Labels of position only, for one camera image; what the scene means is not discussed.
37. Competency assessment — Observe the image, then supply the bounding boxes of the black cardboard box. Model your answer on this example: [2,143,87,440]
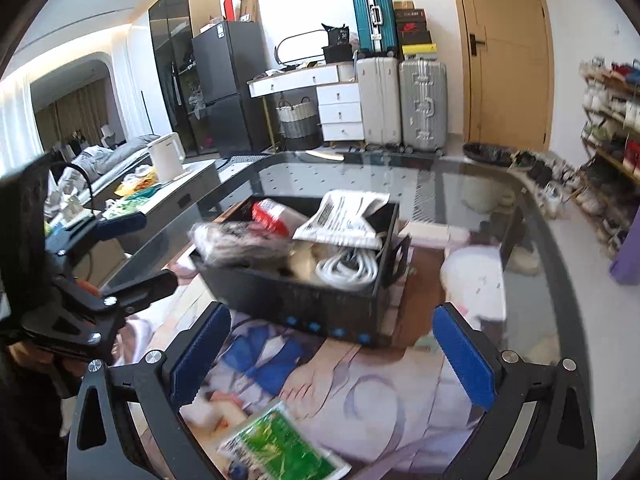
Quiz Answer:
[189,195,413,347]

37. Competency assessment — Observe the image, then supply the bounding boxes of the shoe rack with shoes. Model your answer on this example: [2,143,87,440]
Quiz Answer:
[580,57,640,261]

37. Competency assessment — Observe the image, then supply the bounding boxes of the black cable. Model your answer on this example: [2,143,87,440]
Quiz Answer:
[50,162,97,221]

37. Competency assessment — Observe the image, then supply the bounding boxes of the green and white medicine packet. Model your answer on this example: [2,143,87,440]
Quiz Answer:
[216,401,353,480]
[292,189,391,250]

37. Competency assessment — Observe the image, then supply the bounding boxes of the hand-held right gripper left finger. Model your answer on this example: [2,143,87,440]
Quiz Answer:
[67,301,233,480]

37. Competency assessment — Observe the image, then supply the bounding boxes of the teal suitcase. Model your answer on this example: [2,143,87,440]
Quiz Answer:
[351,0,401,58]

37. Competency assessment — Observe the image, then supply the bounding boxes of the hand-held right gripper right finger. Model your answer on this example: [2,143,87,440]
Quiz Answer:
[432,302,598,480]

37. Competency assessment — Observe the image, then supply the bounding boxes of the grey blanket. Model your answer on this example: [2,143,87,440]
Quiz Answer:
[70,135,161,186]

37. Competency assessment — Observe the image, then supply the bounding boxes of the black glass cabinet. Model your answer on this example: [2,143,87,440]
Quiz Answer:
[148,0,221,153]

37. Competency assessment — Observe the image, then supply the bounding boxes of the dark grey refrigerator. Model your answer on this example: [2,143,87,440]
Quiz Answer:
[191,20,271,153]

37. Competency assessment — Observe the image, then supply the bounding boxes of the pile of colourful cloths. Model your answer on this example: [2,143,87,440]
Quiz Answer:
[107,165,161,211]

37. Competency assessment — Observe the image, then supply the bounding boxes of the black and white logo bag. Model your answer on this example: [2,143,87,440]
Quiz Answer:
[190,221,296,268]

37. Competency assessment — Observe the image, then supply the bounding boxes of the purple object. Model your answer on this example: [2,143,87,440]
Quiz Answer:
[609,242,640,286]

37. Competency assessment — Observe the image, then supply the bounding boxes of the white suitcase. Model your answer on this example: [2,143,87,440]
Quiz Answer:
[356,56,405,148]

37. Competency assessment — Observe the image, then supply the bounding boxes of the white power cable bundle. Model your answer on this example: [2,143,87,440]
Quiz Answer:
[315,245,383,288]

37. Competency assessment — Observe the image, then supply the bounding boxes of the white dressing table with drawers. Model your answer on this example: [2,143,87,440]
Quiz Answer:
[248,61,362,148]

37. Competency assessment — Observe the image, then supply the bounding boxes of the wooden door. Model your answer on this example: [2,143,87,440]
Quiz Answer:
[452,0,553,151]

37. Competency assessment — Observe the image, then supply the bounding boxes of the woven grey and white basket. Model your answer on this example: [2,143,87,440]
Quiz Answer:
[276,100,321,138]

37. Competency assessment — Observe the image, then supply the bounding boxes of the brown curtain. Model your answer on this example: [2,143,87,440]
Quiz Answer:
[35,85,108,146]

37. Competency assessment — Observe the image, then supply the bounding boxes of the silver suitcase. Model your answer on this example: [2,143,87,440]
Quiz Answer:
[398,57,448,152]

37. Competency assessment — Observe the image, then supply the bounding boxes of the white low cabinet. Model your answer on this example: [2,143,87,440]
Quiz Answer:
[90,160,221,271]

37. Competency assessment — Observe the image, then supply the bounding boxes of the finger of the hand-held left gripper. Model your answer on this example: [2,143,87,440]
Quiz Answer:
[75,269,179,322]
[45,210,147,257]

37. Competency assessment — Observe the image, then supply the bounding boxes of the trash bin with black bag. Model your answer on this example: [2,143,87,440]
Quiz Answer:
[462,142,516,211]

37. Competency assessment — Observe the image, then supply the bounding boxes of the white electric kettle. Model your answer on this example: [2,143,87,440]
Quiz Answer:
[147,133,185,181]

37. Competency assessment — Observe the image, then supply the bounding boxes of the oval mirror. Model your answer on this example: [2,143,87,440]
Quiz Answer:
[275,31,331,66]

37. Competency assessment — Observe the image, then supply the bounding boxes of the printed cartoon table mat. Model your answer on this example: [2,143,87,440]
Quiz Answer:
[115,230,561,480]

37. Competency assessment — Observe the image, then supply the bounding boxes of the row of shoes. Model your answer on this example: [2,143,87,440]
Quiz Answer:
[512,150,586,218]

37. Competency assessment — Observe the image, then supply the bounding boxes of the red and white packet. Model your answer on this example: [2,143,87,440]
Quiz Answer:
[250,199,308,236]

